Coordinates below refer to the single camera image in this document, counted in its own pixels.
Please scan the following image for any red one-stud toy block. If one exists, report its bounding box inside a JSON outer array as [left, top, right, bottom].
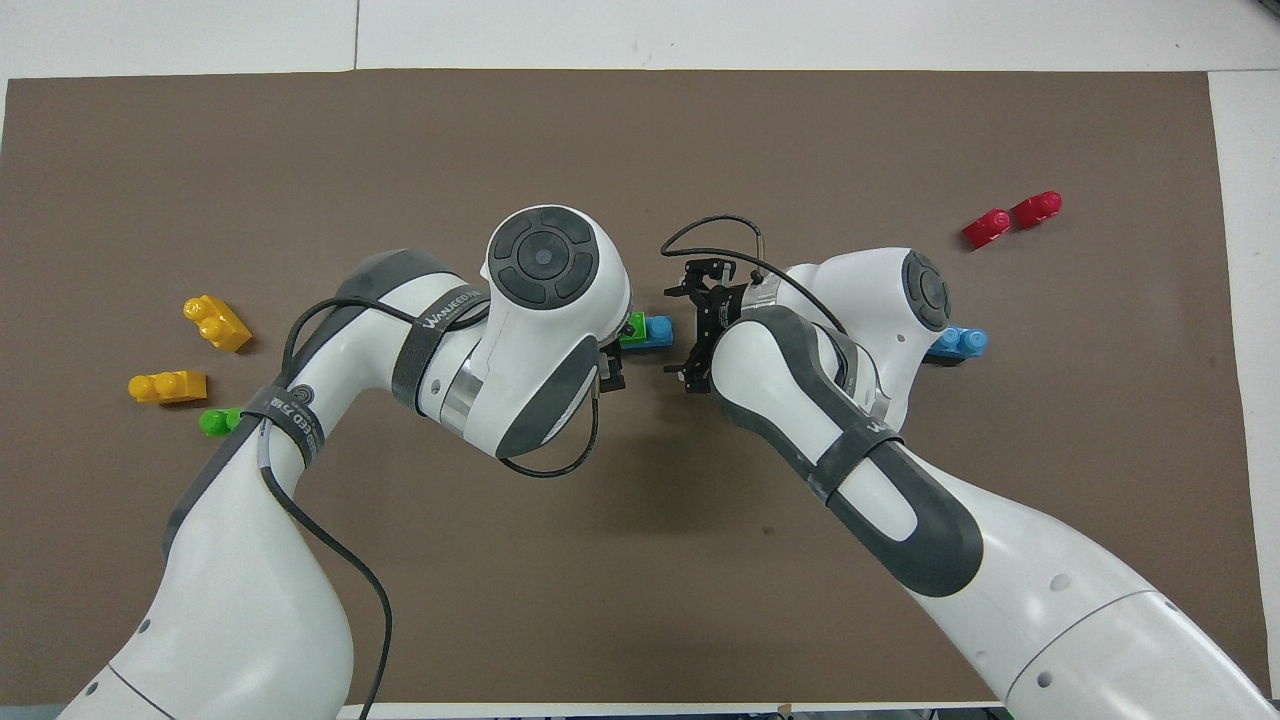
[[1012, 190, 1063, 230], [962, 208, 1014, 251]]

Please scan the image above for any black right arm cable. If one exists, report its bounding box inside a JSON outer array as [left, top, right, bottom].
[[660, 214, 851, 336]]

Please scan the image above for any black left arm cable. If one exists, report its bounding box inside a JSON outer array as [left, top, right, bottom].
[[258, 298, 601, 720]]

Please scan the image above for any yellow two-stud toy block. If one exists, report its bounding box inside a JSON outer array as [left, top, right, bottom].
[[183, 295, 253, 353], [128, 370, 208, 405]]

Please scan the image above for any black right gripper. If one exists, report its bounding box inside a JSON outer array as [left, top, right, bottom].
[[597, 258, 776, 394]]

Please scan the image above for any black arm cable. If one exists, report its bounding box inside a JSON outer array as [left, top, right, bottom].
[[660, 214, 851, 336], [258, 298, 601, 720]]

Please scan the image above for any brown table mat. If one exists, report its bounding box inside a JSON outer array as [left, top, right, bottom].
[[0, 68, 1271, 706]]

